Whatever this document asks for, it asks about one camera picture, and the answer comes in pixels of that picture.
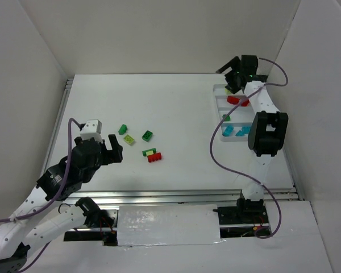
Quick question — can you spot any aluminium front rail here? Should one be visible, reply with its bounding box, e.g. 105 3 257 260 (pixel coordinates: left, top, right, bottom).
52 189 305 206

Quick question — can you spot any small teal lego brick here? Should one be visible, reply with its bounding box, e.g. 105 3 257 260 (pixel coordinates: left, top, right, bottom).
235 130 244 137

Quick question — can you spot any green thin lego brick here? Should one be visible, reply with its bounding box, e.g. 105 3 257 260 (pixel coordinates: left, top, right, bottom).
142 148 156 157

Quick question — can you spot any small green square lego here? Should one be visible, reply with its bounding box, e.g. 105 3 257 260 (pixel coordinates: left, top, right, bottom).
222 114 231 122

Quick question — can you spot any white taped cover panel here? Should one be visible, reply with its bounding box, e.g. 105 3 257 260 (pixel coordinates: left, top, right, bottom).
117 205 221 246

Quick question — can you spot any green sloped lego brick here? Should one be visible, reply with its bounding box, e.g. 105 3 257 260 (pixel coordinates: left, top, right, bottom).
118 124 128 135

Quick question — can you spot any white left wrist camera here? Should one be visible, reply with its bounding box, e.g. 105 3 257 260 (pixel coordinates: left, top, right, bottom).
80 119 102 143

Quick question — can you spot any red long lego brick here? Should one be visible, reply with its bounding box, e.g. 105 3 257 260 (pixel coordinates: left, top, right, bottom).
147 152 162 163

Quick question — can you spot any red rounded lego brick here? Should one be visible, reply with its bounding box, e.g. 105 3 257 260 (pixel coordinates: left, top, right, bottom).
241 100 249 107

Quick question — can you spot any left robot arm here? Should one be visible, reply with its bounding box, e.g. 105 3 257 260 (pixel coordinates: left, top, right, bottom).
0 134 123 272

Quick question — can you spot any red curved lego brick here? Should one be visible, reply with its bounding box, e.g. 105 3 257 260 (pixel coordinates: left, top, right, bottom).
227 96 240 105

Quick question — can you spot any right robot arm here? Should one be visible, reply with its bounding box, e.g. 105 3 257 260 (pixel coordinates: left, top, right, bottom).
217 55 289 218

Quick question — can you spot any blue long lego brick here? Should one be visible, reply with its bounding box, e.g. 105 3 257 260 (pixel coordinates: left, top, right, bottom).
242 126 251 135

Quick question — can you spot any dark green lego brick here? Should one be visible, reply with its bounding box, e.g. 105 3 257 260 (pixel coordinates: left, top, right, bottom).
142 130 153 142

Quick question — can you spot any white compartment tray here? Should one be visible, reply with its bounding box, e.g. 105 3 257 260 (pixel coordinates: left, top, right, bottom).
213 83 276 142

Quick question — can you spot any lime green lego brick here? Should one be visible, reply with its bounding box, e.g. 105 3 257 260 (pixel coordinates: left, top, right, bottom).
123 134 135 146

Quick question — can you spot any blue rounded lego brick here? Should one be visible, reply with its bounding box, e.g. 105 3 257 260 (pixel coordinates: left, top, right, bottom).
222 125 234 137

